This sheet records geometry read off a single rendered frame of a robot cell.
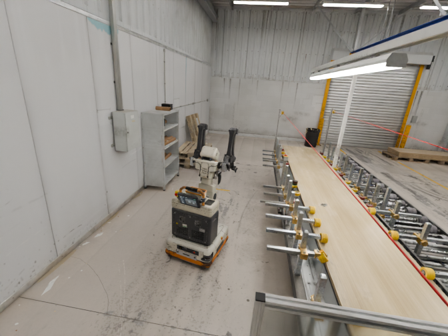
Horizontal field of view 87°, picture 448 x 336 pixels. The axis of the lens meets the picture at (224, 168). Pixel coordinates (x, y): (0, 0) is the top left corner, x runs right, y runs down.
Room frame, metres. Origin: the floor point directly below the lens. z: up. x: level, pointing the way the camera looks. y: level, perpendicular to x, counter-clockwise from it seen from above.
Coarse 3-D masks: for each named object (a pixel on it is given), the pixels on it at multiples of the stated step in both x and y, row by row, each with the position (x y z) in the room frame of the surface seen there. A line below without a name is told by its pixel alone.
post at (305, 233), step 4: (304, 232) 1.55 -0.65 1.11; (308, 232) 1.54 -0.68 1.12; (304, 236) 1.54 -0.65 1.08; (304, 240) 1.54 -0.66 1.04; (304, 244) 1.54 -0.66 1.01; (304, 248) 1.54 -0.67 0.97; (300, 260) 1.54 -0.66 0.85; (296, 264) 1.58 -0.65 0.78; (300, 264) 1.54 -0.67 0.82; (296, 268) 1.55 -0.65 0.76; (300, 268) 1.54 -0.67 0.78; (296, 272) 1.54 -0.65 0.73; (300, 272) 1.54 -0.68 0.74
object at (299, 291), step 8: (280, 176) 3.83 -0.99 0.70; (280, 192) 3.16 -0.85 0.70; (280, 200) 2.90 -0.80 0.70; (288, 224) 2.28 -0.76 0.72; (288, 240) 2.01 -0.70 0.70; (288, 256) 1.81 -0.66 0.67; (296, 256) 1.78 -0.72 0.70; (296, 280) 1.49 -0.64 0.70; (296, 288) 1.41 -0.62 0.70; (304, 288) 1.41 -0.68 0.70; (296, 296) 1.34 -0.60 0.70; (304, 296) 1.34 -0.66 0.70
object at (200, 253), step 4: (176, 244) 2.39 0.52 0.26; (180, 244) 2.38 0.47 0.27; (176, 248) 2.39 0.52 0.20; (180, 248) 2.37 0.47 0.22; (184, 248) 2.35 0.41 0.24; (188, 248) 2.34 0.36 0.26; (192, 248) 2.33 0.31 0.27; (188, 252) 2.34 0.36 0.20; (192, 252) 2.32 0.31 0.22; (196, 252) 2.30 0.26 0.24; (200, 252) 2.28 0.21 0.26; (200, 256) 2.28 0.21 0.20
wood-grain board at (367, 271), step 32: (288, 160) 4.16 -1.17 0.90; (320, 160) 4.31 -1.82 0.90; (320, 192) 2.80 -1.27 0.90; (352, 192) 2.88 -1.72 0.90; (352, 224) 2.07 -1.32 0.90; (352, 256) 1.57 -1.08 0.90; (384, 256) 1.60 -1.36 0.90; (352, 288) 1.24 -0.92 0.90; (384, 288) 1.26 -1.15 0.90; (416, 288) 1.28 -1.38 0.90
